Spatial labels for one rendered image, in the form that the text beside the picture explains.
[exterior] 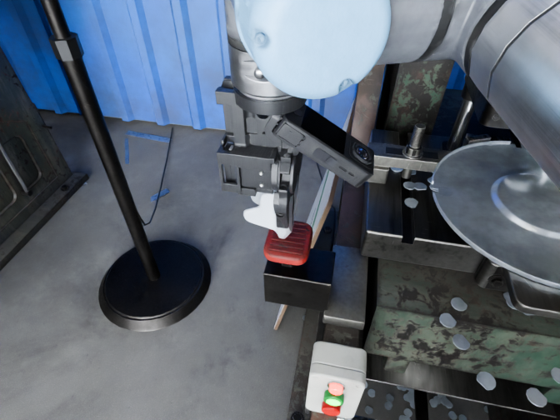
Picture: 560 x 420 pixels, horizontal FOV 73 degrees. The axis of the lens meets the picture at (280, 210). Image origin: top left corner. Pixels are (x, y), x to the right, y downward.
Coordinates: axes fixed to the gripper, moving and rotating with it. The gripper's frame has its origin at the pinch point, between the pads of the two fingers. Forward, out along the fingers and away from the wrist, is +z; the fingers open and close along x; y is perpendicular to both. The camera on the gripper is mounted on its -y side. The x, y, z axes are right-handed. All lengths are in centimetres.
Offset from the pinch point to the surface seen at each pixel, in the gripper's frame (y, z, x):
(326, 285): -5.8, 6.4, 3.1
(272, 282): 1.7, 7.8, 3.1
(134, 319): 53, 73, -19
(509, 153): -31.2, -1.6, -21.8
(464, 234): -21.9, -1.5, -2.3
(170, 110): 89, 66, -135
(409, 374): -26, 46, -6
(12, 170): 116, 52, -57
